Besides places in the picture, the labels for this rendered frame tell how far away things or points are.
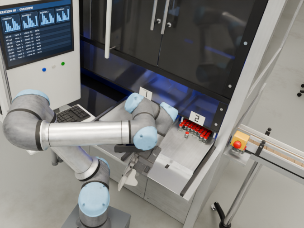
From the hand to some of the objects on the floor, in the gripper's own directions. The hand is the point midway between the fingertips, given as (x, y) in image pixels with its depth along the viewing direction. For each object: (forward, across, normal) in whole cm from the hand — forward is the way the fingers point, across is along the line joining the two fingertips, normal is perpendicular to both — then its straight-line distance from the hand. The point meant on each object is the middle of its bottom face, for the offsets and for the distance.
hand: (118, 183), depth 108 cm
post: (+38, +103, -67) cm, 129 cm away
